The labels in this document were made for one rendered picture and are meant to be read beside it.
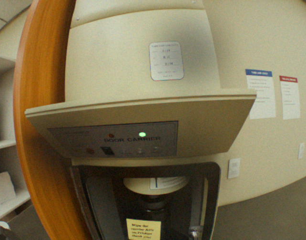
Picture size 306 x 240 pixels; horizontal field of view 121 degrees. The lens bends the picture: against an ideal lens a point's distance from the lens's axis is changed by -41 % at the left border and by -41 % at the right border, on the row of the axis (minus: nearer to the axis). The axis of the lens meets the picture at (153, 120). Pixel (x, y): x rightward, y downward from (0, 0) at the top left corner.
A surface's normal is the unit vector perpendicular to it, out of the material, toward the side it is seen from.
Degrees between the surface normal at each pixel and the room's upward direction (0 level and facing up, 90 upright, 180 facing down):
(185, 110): 135
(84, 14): 90
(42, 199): 90
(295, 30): 90
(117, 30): 90
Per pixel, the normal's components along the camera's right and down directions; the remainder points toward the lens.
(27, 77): 0.99, -0.07
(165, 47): -0.07, 0.06
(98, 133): 0.00, 0.74
